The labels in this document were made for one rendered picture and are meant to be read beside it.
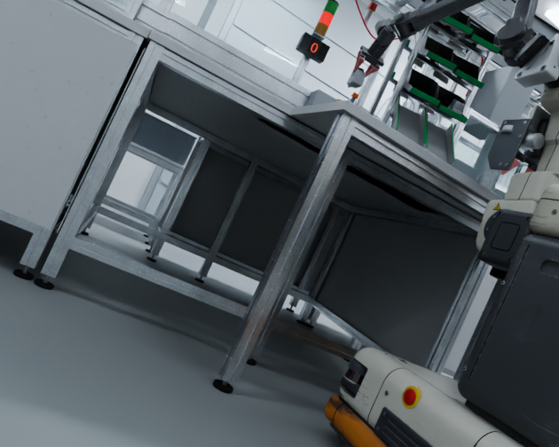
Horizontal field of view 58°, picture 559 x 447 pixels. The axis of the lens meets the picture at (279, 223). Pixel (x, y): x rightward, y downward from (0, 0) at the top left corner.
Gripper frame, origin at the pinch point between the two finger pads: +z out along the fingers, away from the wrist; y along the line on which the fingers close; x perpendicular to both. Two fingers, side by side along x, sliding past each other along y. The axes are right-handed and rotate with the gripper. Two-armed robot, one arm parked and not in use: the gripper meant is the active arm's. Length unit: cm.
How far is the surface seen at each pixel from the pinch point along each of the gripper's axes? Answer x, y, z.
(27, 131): 63, 94, 47
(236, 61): 28, 47, 10
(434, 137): 1.8, -43.9, 5.3
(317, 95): 32.8, 18.8, 3.4
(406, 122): 3.1, -28.9, 5.8
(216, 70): 39, 52, 11
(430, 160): 66, -11, -10
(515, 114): -81, -122, -3
